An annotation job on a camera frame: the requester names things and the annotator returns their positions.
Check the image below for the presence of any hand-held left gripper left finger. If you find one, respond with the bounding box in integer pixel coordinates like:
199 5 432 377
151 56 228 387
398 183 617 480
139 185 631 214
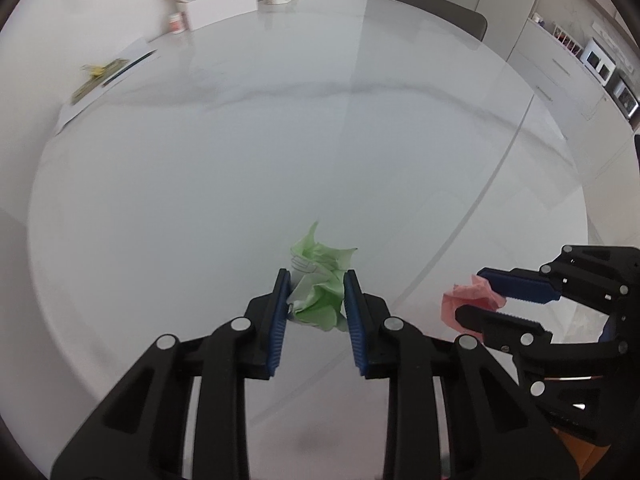
50 268 292 480

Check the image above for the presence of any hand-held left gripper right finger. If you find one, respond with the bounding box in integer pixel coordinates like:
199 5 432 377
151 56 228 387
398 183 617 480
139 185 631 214
343 269 583 480

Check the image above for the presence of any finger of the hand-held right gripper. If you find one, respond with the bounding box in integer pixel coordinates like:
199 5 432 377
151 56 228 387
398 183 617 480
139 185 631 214
454 306 632 397
476 245 632 318

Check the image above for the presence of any pink paper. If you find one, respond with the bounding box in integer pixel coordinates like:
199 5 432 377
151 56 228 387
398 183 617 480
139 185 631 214
441 274 507 332

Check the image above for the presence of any green paper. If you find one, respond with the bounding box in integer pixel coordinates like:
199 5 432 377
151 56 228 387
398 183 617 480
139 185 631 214
286 220 359 334

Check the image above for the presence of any brown leather chair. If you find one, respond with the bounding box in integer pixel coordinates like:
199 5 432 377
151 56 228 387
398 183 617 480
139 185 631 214
554 425 603 480

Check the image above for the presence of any beige drawer cabinet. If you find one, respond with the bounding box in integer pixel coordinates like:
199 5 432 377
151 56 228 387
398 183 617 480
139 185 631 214
505 7 640 183

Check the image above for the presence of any silver toaster oven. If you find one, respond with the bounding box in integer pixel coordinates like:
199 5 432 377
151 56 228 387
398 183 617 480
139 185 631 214
611 74 640 121

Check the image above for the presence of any white countertop appliance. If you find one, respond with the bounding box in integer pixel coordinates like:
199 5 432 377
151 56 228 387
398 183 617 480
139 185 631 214
581 36 616 84

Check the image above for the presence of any dark grey chair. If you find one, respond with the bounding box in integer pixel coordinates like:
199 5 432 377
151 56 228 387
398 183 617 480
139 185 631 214
380 0 488 42

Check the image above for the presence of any dark pencil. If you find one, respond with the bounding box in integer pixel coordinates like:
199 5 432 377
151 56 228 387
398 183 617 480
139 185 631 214
102 50 158 86

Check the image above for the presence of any white paper sheet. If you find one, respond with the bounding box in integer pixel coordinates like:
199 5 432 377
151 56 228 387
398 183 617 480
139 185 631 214
54 37 161 134

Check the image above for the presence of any white rectangular box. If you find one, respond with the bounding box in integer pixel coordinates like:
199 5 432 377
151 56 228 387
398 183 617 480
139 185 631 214
186 0 260 31

